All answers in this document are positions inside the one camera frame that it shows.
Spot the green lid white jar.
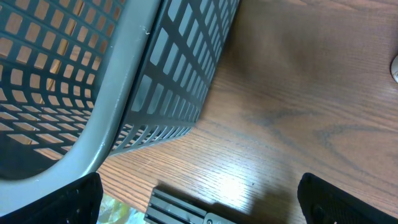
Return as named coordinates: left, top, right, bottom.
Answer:
left=390, top=55, right=398, bottom=83

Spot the grey plastic mesh basket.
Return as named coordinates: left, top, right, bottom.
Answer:
left=1, top=0, right=240, bottom=215

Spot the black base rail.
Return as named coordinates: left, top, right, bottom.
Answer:
left=144, top=187, right=234, bottom=224

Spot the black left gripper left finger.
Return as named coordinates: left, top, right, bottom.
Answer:
left=1, top=172, right=103, bottom=224

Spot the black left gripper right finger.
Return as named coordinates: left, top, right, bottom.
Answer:
left=297, top=172, right=397, bottom=224

